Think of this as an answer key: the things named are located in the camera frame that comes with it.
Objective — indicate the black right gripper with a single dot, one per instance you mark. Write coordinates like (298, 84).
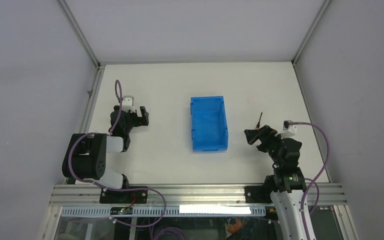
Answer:
(262, 135)

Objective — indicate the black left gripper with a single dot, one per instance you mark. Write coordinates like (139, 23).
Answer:
(136, 117)

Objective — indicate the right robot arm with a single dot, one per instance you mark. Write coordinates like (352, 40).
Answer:
(286, 187)

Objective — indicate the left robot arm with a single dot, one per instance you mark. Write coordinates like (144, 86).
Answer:
(86, 156)

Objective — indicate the blue plastic bin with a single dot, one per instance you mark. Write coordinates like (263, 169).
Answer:
(209, 128)

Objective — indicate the orange object under table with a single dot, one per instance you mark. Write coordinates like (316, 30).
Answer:
(234, 224)

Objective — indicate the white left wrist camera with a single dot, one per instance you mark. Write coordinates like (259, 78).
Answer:
(127, 104)

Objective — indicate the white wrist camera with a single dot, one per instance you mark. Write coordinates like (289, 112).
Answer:
(289, 130)
(127, 104)

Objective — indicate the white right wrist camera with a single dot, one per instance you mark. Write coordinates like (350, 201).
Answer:
(289, 130)

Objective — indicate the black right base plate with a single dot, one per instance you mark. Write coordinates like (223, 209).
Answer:
(258, 194)

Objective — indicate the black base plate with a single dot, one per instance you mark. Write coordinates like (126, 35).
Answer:
(258, 194)
(136, 195)

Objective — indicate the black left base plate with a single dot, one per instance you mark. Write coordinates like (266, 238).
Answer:
(136, 195)

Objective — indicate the aluminium frame rail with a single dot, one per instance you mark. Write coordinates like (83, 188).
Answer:
(72, 195)

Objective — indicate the white slotted cable duct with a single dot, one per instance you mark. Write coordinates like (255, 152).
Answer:
(169, 211)

